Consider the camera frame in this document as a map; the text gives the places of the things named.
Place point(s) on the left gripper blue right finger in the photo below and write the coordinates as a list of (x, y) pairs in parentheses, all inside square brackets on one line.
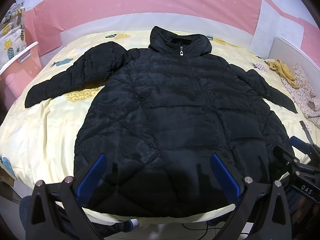
[(229, 184)]

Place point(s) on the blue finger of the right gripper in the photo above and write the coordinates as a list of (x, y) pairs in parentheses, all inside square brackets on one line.
[(299, 144), (307, 133)]

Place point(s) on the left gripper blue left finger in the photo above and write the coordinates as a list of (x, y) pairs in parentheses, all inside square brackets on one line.
[(87, 180)]

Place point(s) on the pink white nightstand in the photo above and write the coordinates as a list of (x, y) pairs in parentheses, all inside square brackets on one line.
[(18, 72)]

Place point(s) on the mustard yellow garment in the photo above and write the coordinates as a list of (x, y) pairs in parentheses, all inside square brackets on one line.
[(282, 71)]

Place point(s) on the pineapple print quilt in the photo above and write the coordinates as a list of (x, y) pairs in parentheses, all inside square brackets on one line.
[(13, 33)]

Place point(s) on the white headboard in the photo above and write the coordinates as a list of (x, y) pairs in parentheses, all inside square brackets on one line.
[(289, 54)]

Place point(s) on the floral patterned pillow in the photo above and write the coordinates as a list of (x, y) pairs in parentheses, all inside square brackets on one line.
[(299, 88)]

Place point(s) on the black puffer jacket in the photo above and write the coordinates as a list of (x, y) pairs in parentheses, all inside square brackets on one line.
[(161, 113)]

